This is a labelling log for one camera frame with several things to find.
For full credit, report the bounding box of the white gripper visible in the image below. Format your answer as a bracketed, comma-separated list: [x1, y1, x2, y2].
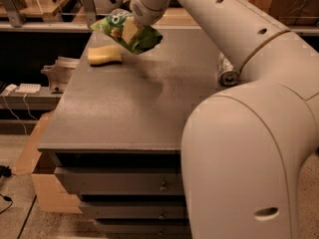
[122, 0, 170, 45]

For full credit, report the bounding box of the green rice chip bag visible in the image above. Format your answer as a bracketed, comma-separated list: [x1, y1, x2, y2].
[91, 9, 162, 55]

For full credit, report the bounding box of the grey metal bracket part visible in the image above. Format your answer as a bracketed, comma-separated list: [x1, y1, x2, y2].
[41, 57, 80, 92]

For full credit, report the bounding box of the green white soda can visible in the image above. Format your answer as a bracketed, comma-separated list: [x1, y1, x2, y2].
[218, 53, 239, 86]

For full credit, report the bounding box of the yellow sponge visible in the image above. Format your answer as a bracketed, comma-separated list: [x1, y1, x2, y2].
[88, 45, 122, 66]

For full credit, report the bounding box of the white power strip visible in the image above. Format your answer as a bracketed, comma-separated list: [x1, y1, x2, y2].
[15, 84, 41, 94]

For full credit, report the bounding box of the cardboard box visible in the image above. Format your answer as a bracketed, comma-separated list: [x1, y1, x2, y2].
[13, 112, 82, 214]

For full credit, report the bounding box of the black cable on floor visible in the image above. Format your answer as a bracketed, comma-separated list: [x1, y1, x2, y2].
[0, 165, 14, 216]

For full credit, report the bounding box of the white cable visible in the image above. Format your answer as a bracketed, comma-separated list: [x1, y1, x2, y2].
[1, 84, 38, 136]

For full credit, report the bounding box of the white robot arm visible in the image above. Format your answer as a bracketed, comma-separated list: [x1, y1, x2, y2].
[131, 0, 319, 239]

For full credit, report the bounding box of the grey drawer cabinet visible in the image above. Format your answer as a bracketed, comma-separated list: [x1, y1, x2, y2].
[37, 28, 241, 239]

